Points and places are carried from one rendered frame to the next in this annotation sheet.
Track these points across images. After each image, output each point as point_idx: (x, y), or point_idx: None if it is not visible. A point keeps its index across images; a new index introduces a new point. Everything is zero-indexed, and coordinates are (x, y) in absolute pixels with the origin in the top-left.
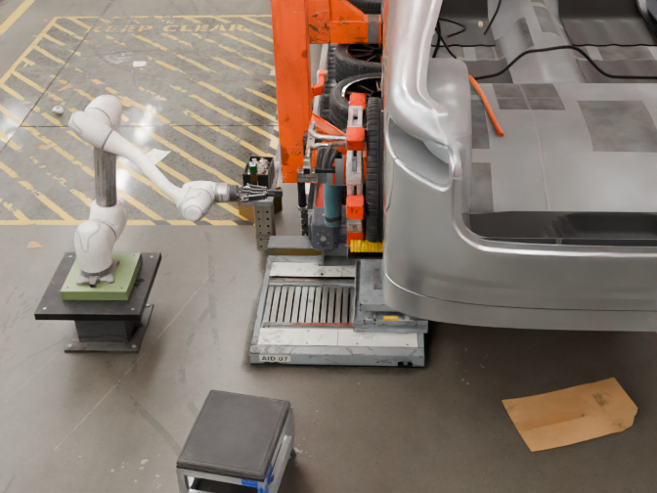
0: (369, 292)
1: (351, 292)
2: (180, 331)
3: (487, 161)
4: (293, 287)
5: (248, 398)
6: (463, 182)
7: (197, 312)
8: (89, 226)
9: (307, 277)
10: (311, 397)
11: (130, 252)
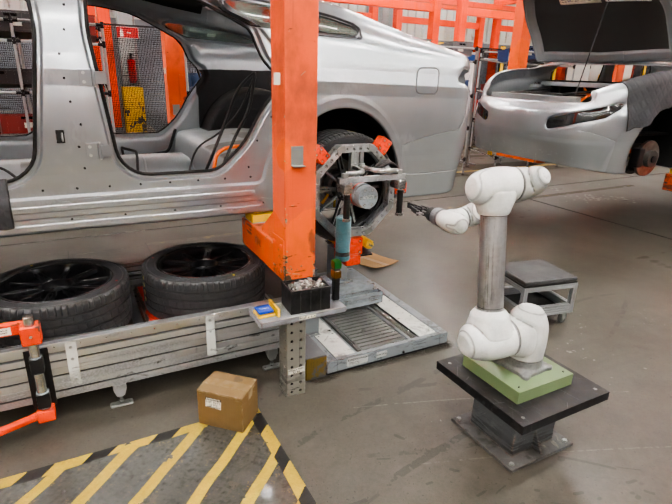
0: (359, 282)
1: (336, 317)
2: (458, 388)
3: None
4: (354, 341)
5: (512, 271)
6: None
7: (427, 389)
8: (530, 306)
9: (326, 349)
10: (441, 315)
11: (472, 360)
